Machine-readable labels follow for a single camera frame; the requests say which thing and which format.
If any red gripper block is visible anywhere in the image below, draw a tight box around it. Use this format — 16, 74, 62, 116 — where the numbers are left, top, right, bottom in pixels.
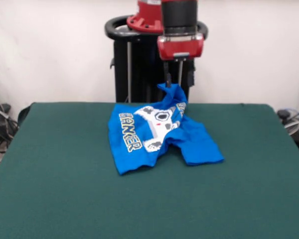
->
156, 34, 204, 88

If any blue printed t-shirt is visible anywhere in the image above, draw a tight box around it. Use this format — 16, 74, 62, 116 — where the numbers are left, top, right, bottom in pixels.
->
107, 83, 225, 176

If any dark green table cloth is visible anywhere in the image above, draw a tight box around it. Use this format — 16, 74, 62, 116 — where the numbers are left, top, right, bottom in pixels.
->
0, 102, 299, 239

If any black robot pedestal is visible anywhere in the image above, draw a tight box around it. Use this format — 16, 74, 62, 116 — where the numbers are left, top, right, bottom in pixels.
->
104, 14, 209, 103

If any black cable tangle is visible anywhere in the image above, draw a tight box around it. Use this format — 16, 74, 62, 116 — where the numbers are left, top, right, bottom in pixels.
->
0, 79, 19, 152

